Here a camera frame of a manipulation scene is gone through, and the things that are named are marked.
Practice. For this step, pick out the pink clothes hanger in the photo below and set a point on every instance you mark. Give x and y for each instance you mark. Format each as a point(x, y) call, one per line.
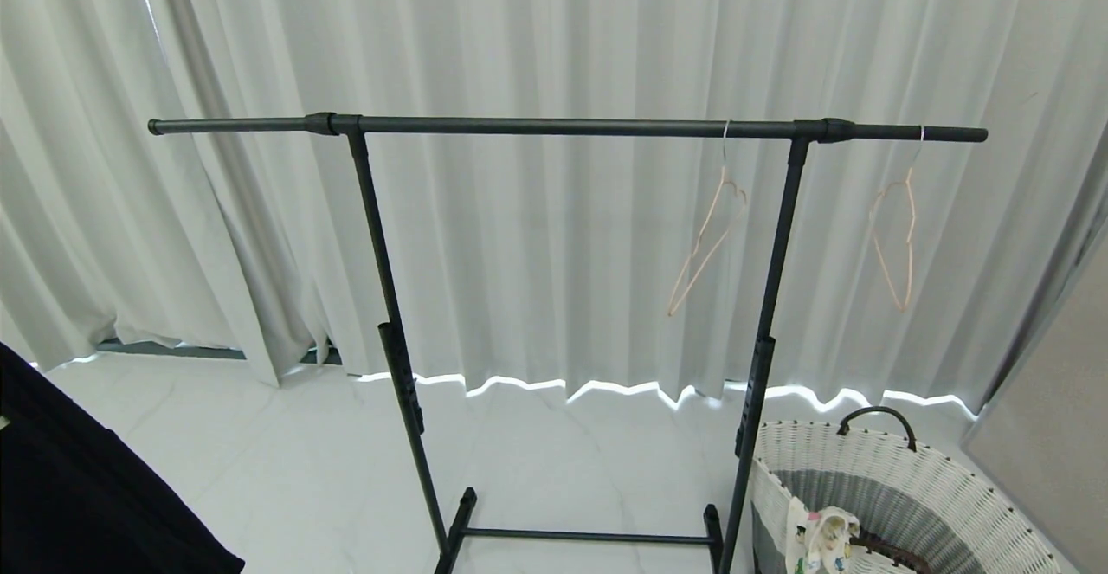
point(908, 236)
point(703, 241)

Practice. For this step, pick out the black garment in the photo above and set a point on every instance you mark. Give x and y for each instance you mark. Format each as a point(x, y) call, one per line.
point(78, 487)

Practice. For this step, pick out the black clothes rack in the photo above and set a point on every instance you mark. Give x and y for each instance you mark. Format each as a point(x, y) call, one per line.
point(563, 126)

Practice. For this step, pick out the white laundry basket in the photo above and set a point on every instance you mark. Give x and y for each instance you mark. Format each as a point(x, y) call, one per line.
point(866, 453)

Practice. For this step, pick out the white curtain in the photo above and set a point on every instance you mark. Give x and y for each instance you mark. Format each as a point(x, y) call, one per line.
point(519, 254)

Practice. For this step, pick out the cream printed garment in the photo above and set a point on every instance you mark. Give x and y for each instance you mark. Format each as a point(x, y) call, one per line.
point(822, 535)

